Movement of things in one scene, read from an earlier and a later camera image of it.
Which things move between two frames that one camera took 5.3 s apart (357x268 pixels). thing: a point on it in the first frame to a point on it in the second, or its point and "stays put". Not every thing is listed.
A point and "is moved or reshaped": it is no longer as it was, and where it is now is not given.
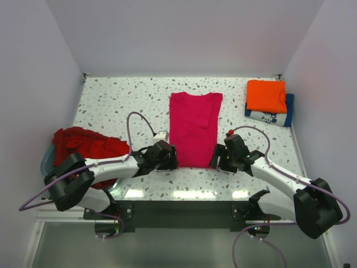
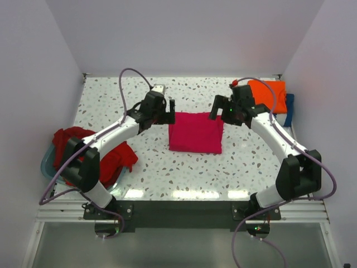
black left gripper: x=171 y=162 to x=168 y=118
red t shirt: x=89 y=144 stays put
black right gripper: x=220 y=150 to x=219 y=103
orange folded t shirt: x=266 y=96 stays put
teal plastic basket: x=48 y=161 stays put
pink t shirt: x=194 y=127 is moved or reshaped
